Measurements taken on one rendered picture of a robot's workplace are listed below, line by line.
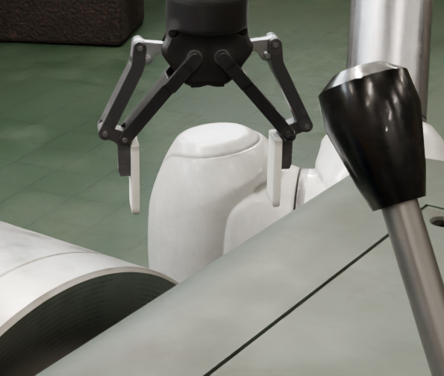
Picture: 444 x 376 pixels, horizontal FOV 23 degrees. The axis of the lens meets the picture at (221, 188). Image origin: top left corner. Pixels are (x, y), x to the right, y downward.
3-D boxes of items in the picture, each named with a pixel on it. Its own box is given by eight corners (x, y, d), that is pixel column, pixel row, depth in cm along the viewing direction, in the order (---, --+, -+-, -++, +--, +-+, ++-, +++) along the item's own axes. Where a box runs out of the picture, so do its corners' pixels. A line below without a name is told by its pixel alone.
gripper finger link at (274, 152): (269, 129, 105) (276, 128, 105) (266, 195, 108) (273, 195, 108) (274, 139, 103) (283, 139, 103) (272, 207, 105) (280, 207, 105)
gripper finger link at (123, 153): (130, 125, 100) (98, 126, 100) (131, 176, 102) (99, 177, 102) (129, 120, 102) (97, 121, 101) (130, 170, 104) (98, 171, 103)
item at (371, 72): (449, 199, 36) (462, 60, 34) (407, 233, 34) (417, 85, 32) (343, 174, 38) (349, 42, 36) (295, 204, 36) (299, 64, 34)
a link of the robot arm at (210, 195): (163, 263, 144) (160, 105, 136) (301, 273, 141) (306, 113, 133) (136, 323, 129) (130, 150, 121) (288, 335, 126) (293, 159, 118)
